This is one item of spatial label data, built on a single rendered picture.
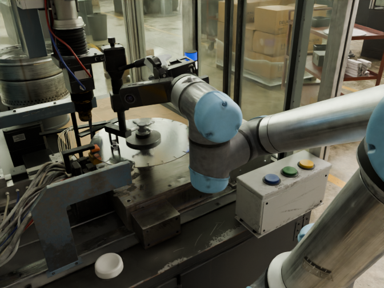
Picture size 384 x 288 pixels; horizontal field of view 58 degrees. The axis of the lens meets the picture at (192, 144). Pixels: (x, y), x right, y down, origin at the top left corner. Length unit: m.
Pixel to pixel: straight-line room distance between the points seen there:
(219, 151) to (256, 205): 0.39
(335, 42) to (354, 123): 0.50
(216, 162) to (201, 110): 0.11
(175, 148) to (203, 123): 0.49
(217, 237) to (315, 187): 0.33
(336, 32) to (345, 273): 0.68
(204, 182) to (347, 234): 0.27
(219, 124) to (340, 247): 0.24
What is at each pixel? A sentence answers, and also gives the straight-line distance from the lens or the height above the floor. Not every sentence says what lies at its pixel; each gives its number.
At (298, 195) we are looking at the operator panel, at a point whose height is 0.84.
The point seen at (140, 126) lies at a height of 1.00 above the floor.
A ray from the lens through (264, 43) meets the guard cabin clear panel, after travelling 1.24.
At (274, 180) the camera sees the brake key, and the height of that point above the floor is 0.91.
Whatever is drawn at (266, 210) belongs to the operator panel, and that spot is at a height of 0.84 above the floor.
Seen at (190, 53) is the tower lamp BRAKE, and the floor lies 1.16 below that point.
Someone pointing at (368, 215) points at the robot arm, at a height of 1.20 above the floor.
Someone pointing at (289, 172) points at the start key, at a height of 0.91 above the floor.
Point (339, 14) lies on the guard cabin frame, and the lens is 1.02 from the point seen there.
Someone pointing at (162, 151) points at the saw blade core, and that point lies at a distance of 1.01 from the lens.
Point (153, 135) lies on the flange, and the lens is 1.09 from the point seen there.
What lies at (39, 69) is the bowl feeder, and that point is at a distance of 1.58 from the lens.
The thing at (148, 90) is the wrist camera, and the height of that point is 1.22.
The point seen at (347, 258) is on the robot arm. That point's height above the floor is 1.12.
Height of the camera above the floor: 1.45
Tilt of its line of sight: 28 degrees down
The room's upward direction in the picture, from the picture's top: 1 degrees counter-clockwise
